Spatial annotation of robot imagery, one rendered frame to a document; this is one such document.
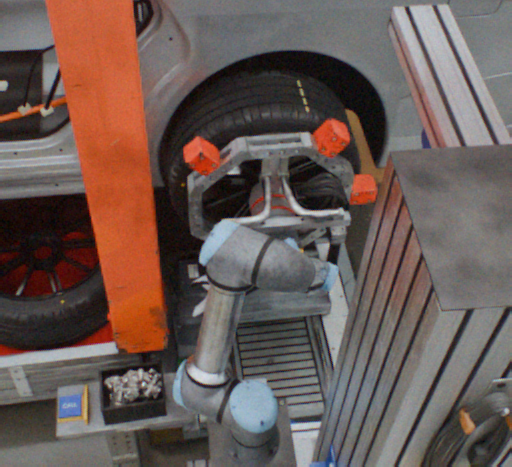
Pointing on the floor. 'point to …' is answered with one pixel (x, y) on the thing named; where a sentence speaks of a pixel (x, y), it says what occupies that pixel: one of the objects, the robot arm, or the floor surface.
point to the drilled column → (125, 448)
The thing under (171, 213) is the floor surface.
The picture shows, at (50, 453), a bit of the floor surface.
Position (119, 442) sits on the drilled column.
